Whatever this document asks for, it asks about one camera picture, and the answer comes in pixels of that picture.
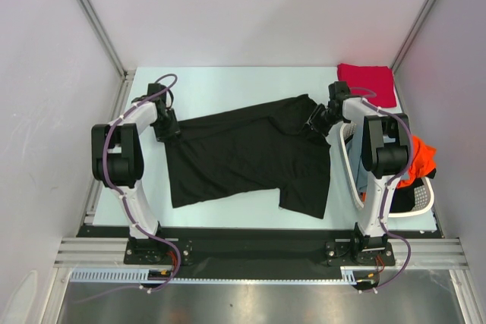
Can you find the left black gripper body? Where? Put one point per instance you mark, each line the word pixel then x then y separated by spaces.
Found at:
pixel 165 127

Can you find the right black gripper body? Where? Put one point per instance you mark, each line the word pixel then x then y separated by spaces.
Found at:
pixel 317 122

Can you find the black t shirt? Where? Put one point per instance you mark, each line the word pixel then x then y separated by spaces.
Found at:
pixel 260 147

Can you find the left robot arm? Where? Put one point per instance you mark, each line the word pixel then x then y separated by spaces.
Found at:
pixel 118 162

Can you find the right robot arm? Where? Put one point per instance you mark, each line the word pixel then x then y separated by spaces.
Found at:
pixel 383 146

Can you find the grey blue t shirt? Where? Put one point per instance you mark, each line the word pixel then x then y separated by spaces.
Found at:
pixel 359 174

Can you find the folded red t shirt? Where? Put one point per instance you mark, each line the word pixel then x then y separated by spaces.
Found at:
pixel 375 83

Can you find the orange t shirt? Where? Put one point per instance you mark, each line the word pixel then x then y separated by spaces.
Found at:
pixel 423 164

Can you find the black garment in basket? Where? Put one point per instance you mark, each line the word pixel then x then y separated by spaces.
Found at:
pixel 404 197

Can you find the white laundry basket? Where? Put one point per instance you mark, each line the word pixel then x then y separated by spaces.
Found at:
pixel 424 195

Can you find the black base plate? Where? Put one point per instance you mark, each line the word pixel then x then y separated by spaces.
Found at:
pixel 262 253

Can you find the aluminium frame rail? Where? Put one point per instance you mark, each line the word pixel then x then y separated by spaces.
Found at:
pixel 101 252

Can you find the white cable duct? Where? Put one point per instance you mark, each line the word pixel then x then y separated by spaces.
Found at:
pixel 148 277

